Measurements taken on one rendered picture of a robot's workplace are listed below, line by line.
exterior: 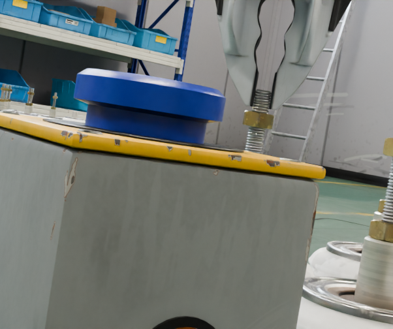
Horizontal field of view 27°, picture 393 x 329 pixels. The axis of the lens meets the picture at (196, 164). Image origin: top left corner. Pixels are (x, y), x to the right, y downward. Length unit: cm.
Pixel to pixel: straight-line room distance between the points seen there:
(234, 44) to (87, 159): 29
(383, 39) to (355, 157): 112
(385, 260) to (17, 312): 22
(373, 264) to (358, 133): 746
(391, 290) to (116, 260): 22
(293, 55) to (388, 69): 730
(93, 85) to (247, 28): 28
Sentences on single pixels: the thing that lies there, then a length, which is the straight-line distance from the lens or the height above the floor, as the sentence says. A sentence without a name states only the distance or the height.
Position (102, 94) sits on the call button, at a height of 32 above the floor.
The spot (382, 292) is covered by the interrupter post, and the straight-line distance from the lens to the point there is 38.
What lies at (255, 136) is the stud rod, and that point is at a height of 32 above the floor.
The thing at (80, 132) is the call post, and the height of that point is 31.
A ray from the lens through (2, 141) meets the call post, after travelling 21.
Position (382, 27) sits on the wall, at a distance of 788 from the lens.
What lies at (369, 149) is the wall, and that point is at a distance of 776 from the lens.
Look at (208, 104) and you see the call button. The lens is 21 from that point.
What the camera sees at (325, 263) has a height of 25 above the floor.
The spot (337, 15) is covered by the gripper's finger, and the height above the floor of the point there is 39.
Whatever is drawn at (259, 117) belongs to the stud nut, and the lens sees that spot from 46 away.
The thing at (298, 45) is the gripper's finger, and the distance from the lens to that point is 47.
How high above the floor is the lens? 32
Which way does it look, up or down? 3 degrees down
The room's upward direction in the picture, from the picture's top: 9 degrees clockwise
